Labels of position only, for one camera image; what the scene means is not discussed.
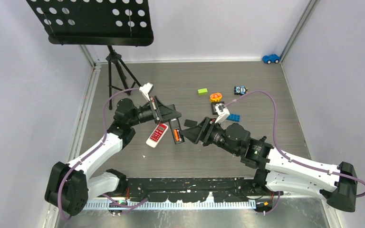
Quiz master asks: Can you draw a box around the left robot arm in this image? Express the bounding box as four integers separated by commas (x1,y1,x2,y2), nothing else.
44,96,182,216

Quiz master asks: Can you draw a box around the lime green block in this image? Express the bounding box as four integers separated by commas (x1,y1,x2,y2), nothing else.
197,88,208,95

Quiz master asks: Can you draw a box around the blue flat brick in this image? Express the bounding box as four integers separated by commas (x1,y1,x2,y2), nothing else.
226,114,240,122

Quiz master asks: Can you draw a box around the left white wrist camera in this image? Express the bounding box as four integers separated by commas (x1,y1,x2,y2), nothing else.
139,83,154,102

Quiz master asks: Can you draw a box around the black square frame box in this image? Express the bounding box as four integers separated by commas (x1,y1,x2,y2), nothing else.
211,101,225,115

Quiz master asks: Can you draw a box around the red and white remote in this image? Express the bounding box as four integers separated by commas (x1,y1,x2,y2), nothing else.
145,123,169,148

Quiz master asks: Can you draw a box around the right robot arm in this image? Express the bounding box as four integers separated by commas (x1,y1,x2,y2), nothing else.
181,117,357,212

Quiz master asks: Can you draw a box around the black remote control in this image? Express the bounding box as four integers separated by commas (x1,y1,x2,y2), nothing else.
169,118,185,144

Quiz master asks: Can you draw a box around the blue toy car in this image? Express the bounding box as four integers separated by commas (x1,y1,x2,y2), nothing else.
262,54,280,64

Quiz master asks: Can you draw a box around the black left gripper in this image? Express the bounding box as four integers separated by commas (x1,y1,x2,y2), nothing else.
128,96,181,127

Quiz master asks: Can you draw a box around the orange yellow toy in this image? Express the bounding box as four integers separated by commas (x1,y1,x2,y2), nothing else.
210,93,223,103

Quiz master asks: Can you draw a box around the black battery cover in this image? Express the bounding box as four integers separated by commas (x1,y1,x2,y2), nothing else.
184,119,197,128

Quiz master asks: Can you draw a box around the black tripod music stand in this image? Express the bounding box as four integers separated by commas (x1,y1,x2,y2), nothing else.
27,0,154,95

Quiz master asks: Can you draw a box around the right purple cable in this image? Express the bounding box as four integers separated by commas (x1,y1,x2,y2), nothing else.
225,90,365,215

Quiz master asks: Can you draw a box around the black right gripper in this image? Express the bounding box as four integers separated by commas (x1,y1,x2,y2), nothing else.
181,116,240,156

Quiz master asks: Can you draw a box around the orange battery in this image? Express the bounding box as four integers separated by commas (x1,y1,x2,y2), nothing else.
174,129,181,142

